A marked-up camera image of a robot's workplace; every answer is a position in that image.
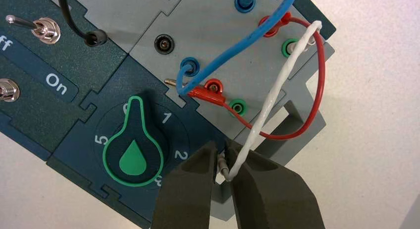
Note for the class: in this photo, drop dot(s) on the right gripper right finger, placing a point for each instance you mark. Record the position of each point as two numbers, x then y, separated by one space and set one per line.
272 198

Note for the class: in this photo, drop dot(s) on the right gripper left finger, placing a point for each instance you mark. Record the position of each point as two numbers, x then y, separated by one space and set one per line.
187 198

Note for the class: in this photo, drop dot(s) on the green rotary knob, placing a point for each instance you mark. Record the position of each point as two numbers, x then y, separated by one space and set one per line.
133 161

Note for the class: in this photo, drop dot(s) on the teal and grey task board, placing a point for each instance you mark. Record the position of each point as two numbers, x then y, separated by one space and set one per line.
98 89

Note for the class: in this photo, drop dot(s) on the metal toggle switch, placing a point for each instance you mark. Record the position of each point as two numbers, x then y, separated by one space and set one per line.
8 89
46 31

